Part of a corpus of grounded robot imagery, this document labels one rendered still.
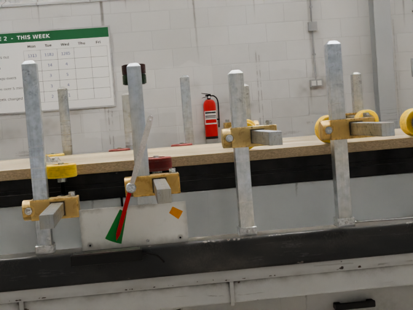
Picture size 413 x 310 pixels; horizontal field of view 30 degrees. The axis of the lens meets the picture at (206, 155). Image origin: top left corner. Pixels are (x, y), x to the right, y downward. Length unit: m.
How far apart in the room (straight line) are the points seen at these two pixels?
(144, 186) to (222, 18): 7.36
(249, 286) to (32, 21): 7.44
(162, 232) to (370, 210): 0.63
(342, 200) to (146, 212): 0.49
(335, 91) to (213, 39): 7.22
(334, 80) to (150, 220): 0.57
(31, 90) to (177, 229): 0.49
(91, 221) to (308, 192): 0.63
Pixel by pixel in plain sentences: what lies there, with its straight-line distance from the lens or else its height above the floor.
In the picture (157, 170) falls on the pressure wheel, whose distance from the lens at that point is 1.98.
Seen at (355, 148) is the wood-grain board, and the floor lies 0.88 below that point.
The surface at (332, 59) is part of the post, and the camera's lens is 1.96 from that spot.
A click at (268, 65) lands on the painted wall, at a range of 9.21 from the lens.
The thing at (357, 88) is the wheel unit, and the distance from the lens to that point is 3.11.
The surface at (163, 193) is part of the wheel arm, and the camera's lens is 1.61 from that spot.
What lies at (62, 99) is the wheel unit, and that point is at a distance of 2.99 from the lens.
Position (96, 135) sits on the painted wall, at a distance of 9.06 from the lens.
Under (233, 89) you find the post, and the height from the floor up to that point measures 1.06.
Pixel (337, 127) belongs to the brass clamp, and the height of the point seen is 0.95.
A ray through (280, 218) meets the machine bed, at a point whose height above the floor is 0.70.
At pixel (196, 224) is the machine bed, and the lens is 2.13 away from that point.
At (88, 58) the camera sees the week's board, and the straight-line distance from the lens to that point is 9.07.
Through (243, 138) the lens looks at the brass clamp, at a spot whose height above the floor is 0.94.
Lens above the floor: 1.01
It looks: 3 degrees down
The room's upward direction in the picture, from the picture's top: 4 degrees counter-clockwise
